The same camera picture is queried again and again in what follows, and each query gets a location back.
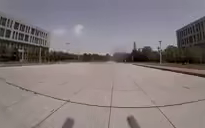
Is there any pale concrete slab pavement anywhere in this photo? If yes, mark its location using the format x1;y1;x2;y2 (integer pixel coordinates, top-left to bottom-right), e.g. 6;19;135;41
0;61;205;128

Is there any distant dark tower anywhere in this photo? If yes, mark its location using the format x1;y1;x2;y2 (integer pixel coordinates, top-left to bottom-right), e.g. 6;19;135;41
132;41;137;52

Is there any row of trees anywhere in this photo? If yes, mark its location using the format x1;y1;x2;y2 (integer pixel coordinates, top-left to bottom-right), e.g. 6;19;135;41
48;44;205;65

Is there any lamp pole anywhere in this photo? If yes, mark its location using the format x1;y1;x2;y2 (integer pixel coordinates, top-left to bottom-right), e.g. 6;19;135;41
157;40;163;65

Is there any robot's own part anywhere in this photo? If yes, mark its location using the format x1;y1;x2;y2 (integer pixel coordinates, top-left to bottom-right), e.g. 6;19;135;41
61;117;76;128
126;115;141;128

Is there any raised kerb strip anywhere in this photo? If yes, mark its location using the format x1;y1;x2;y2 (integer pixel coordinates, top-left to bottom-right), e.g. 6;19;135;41
132;62;205;80

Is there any long white office building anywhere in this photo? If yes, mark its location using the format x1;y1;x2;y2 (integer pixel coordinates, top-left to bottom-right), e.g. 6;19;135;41
0;8;51;63

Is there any grey office building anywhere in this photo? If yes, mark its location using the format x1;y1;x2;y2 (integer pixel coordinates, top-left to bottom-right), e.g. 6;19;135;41
175;12;205;64

